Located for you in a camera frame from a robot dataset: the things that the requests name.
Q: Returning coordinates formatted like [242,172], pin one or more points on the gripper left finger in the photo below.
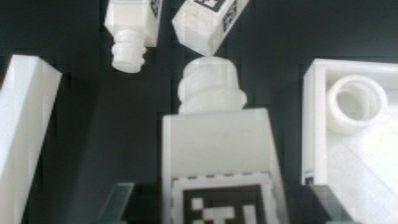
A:
[111,215]

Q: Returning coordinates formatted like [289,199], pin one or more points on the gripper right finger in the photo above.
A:
[329,205]

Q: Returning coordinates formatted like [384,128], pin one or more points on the white table leg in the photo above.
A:
[203,22]
[132,23]
[221,176]

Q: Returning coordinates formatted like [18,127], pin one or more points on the white square tabletop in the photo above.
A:
[351,137]

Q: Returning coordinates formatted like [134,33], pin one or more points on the white U-shaped fence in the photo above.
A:
[27,97]

